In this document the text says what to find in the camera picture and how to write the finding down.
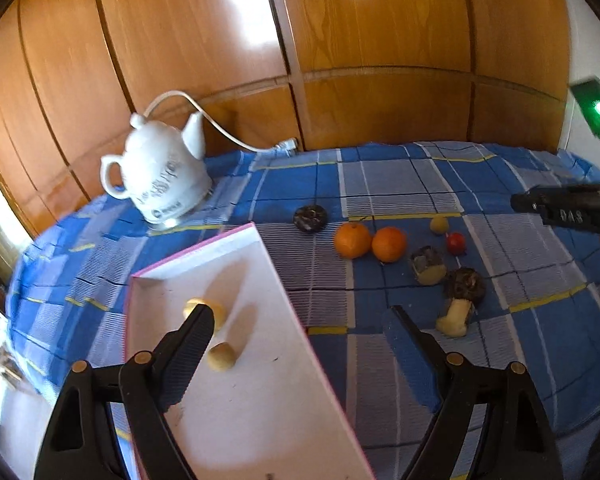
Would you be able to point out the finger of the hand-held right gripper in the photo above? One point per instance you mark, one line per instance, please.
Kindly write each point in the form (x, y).
(570, 205)

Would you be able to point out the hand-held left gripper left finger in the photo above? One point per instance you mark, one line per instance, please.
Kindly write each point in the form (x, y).
(192, 345)

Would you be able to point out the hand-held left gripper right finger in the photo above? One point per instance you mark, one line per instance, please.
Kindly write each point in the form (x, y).
(410, 360)

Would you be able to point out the small yellow round fruit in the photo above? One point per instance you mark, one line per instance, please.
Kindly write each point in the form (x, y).
(221, 356)
(439, 224)
(218, 312)

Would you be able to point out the white tray with pink edge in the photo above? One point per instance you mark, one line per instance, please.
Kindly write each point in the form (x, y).
(260, 385)

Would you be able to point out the orange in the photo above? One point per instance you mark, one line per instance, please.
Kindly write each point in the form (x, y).
(390, 245)
(352, 240)

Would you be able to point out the red cherry tomato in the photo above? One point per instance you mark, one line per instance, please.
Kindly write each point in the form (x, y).
(456, 243)

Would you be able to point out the blue plaid tablecloth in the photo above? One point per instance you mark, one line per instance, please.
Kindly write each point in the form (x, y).
(380, 185)

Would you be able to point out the white ceramic electric kettle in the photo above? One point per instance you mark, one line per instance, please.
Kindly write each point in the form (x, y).
(160, 170)

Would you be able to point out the white power plug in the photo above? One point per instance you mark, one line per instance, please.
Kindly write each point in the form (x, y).
(287, 145)

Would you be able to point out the wooden wardrobe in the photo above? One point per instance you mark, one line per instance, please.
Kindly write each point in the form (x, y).
(380, 20)

